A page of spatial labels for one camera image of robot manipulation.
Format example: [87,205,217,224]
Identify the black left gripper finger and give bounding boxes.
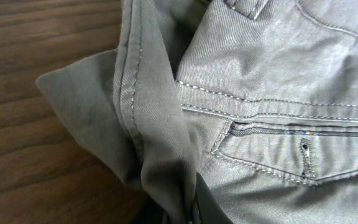
[191,173,232,224]

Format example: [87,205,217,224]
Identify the grey shorts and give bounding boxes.
[37,0,358,223]

